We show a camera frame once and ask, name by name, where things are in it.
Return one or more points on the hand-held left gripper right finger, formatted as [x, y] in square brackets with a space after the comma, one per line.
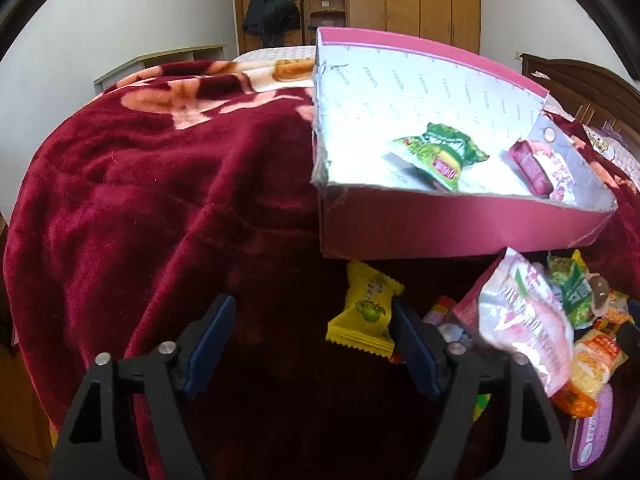
[415, 355]

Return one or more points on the orange red snack packet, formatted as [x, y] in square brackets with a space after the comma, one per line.
[575, 402]

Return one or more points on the wooden headboard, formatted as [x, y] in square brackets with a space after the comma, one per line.
[590, 85]

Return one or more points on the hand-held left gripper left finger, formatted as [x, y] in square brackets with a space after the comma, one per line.
[212, 345]

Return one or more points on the red floral blanket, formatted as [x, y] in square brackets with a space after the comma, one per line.
[175, 210]

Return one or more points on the green yellow snack packet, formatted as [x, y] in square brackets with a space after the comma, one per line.
[572, 290]

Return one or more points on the orange noodle snack packet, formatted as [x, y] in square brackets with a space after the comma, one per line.
[597, 355]

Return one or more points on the purple snack packet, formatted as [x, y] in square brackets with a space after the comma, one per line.
[592, 430]

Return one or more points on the colourful candy packet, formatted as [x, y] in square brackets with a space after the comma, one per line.
[440, 310]

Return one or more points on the large pink white snack bag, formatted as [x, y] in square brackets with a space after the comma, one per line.
[525, 320]

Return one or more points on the black coat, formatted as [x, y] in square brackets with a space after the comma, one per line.
[272, 7]

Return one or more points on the round chocolate snack packet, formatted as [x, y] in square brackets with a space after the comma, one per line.
[599, 292]

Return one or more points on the maroon pink snack packet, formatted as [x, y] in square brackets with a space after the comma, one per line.
[540, 165]

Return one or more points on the pink cardboard box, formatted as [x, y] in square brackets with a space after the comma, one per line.
[450, 225]

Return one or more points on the grey low shelf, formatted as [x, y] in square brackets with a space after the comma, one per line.
[165, 57]

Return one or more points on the purple cloth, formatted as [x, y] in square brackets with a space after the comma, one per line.
[612, 136]

